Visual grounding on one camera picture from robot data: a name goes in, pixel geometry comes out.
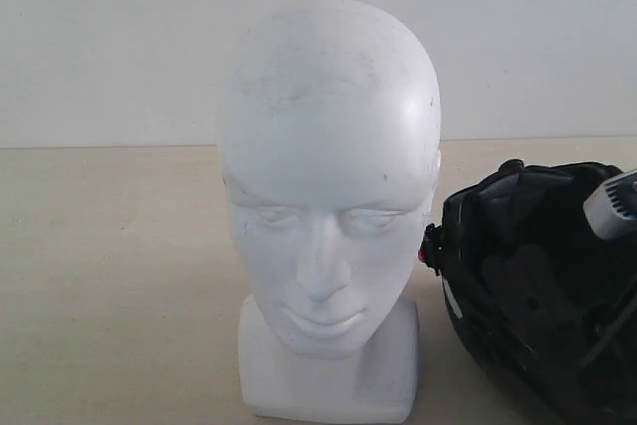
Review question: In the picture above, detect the black helmet with tinted visor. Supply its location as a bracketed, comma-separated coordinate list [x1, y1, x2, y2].
[419, 158, 636, 424]

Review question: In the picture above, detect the white mannequin head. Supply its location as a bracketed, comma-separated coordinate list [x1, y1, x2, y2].
[219, 0, 441, 424]

